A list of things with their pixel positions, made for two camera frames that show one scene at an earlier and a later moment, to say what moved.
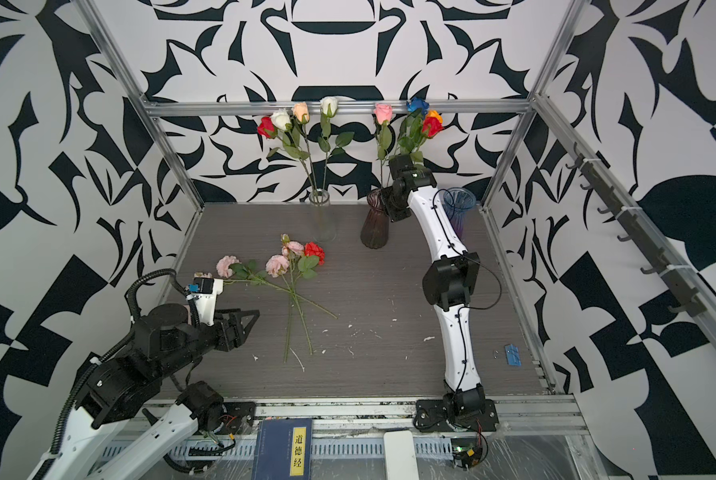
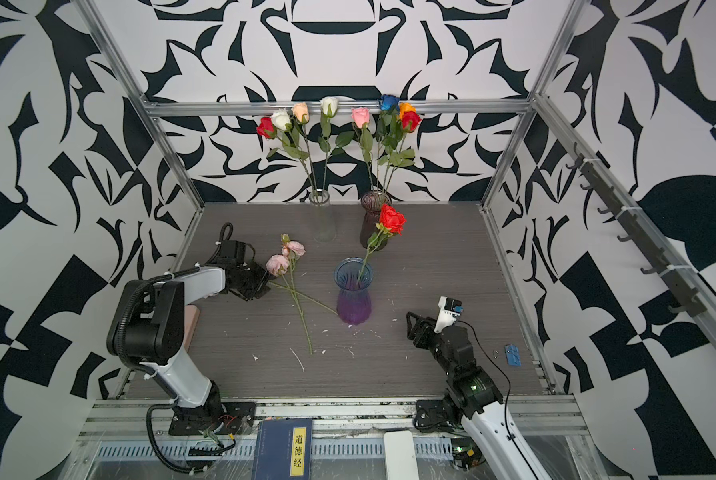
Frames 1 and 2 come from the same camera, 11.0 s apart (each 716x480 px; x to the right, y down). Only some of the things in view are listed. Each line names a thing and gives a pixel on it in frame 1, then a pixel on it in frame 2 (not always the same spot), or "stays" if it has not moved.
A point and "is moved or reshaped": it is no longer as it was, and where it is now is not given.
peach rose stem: [301, 114] stays
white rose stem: [329, 107] stays
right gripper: [387, 192] -> [425, 325]
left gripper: [234, 332] -> [259, 292]
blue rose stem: [411, 126] -> [388, 126]
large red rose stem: [414, 134] is moved or reshaped
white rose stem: [281, 119] stays
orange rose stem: [434, 114] -> [405, 107]
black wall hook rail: [693, 304] stays
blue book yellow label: [283, 450] stays
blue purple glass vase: [456, 201] -> [353, 276]
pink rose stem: [383, 114] -> [361, 117]
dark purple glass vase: [374, 229] is moved or reshaped
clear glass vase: [323, 224] stays
